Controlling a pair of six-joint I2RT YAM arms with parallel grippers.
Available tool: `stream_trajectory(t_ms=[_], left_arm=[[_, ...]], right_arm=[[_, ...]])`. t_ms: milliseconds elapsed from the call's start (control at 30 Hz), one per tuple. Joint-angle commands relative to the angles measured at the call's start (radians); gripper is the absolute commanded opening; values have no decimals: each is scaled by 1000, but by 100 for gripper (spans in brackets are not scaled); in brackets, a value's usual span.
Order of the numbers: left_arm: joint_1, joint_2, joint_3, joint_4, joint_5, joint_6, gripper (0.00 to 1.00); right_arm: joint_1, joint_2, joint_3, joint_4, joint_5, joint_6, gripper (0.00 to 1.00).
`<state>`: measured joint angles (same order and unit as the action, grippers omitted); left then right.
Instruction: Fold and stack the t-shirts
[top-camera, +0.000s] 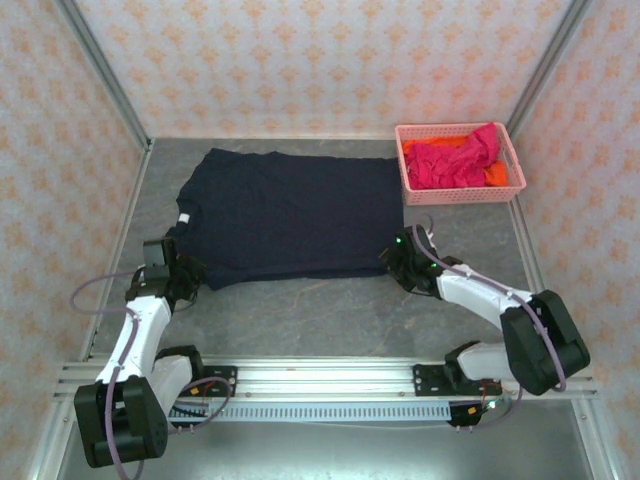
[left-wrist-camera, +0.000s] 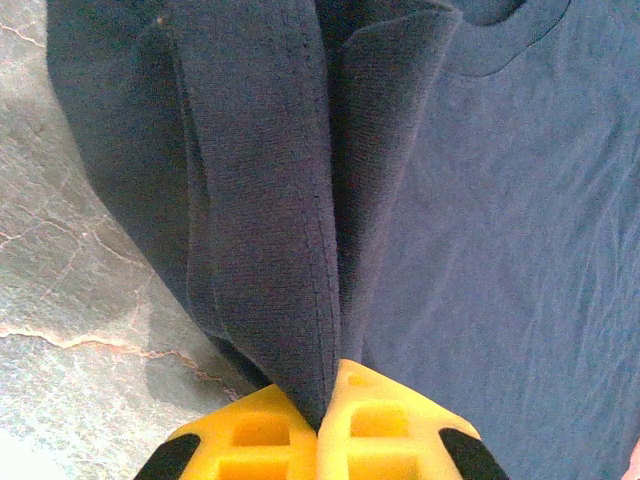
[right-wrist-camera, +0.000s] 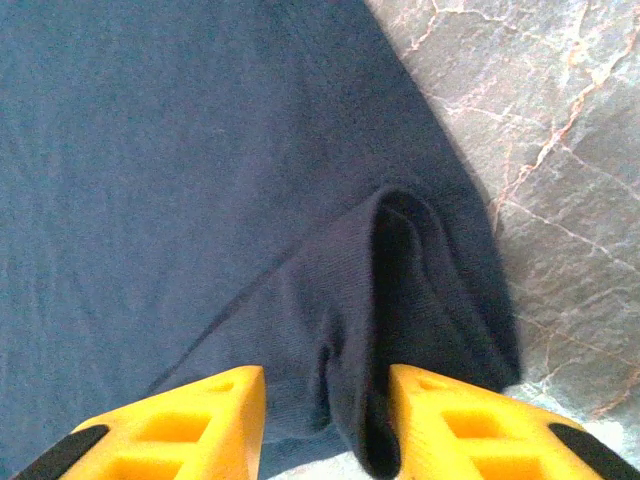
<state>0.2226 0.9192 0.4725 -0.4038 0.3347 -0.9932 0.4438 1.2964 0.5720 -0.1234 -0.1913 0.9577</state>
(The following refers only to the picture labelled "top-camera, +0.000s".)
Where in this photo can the navy blue t-shirt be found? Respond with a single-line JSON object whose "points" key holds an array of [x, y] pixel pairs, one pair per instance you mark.
{"points": [[300, 215]]}

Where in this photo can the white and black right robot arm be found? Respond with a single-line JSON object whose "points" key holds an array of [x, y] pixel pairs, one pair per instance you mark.
{"points": [[475, 297]]}

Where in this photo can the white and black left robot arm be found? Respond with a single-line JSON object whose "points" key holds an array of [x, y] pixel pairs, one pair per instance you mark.
{"points": [[135, 340]]}

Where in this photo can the pink plastic basket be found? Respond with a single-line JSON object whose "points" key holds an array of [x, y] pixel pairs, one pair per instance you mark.
{"points": [[450, 196]]}

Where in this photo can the magenta t-shirt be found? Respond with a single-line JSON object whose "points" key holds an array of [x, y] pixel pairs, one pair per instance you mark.
{"points": [[445, 165]]}

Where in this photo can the orange t-shirt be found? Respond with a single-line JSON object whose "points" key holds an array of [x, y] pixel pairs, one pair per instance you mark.
{"points": [[497, 175]]}

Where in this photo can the aluminium table side rail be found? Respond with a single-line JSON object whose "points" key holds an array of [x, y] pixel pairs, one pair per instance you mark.
{"points": [[127, 210], [530, 250]]}

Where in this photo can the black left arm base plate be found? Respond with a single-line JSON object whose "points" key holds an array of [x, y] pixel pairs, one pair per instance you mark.
{"points": [[222, 380]]}

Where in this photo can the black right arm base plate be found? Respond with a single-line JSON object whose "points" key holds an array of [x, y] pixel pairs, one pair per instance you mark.
{"points": [[425, 380]]}

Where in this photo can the black electronics bracket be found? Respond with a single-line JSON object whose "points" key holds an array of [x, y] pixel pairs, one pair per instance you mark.
{"points": [[190, 411], [465, 415]]}

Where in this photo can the aluminium mounting rail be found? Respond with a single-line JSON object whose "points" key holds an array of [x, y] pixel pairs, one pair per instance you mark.
{"points": [[325, 380]]}

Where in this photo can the aluminium frame post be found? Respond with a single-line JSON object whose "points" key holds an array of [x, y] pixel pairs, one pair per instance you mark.
{"points": [[550, 60], [100, 65]]}

